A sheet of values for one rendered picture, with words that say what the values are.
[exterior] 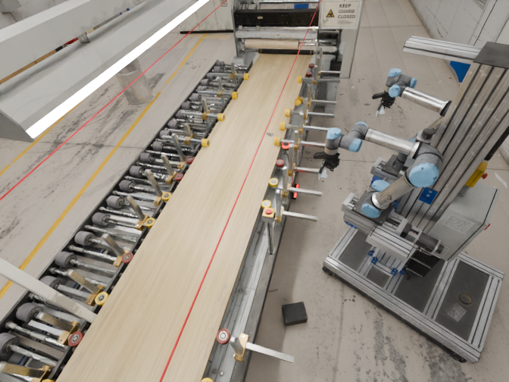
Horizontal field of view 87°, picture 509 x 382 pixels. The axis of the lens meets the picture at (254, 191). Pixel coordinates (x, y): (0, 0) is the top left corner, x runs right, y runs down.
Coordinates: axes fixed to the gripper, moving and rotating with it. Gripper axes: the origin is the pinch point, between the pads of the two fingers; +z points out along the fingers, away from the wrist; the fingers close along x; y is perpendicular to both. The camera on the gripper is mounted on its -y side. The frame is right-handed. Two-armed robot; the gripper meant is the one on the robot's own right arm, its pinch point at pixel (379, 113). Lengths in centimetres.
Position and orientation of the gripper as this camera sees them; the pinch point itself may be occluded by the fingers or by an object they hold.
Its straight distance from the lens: 246.1
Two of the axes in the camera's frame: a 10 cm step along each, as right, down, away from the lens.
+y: 7.6, 4.5, -4.8
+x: 6.5, -6.1, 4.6
